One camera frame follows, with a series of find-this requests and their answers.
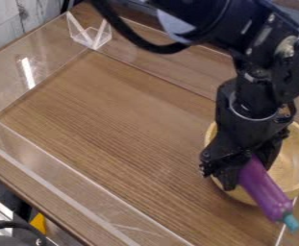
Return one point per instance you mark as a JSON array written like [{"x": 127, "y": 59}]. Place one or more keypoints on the purple toy eggplant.
[{"x": 266, "y": 194}]

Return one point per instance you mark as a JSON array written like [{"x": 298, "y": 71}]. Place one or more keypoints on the brown wooden bowl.
[{"x": 283, "y": 171}]

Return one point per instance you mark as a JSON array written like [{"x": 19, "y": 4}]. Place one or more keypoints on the yellow black device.
[{"x": 32, "y": 230}]

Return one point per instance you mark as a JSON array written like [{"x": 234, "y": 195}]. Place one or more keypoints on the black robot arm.
[{"x": 255, "y": 102}]

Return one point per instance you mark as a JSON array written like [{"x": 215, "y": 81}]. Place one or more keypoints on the clear acrylic tray wall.
[{"x": 102, "y": 129}]

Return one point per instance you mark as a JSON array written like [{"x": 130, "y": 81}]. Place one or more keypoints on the clear acrylic corner bracket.
[{"x": 91, "y": 37}]

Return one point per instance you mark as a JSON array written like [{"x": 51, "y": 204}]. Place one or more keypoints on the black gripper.
[{"x": 241, "y": 138}]

